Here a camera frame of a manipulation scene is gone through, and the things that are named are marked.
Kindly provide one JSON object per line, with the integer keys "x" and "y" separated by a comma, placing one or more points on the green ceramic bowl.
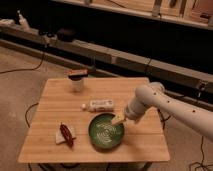
{"x": 103, "y": 134}

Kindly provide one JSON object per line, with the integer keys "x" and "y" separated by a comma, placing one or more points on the beige sponge block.
{"x": 59, "y": 137}

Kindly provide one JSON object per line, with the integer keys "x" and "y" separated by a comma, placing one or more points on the dark device on ledge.
{"x": 66, "y": 35}

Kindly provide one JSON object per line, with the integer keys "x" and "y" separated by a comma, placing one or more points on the brush with orange handle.
{"x": 77, "y": 74}

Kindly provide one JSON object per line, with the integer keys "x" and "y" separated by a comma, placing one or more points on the white tube bottle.
{"x": 98, "y": 105}

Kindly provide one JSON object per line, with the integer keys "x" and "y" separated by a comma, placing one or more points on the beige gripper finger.
{"x": 118, "y": 119}

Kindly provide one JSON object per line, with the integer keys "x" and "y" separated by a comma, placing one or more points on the white spray bottle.
{"x": 23, "y": 22}

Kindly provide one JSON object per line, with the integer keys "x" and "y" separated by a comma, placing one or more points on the white cup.
{"x": 77, "y": 85}

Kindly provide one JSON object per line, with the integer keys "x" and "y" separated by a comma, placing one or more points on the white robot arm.
{"x": 153, "y": 95}

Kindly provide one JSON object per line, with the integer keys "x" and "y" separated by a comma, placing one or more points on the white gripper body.
{"x": 135, "y": 110}

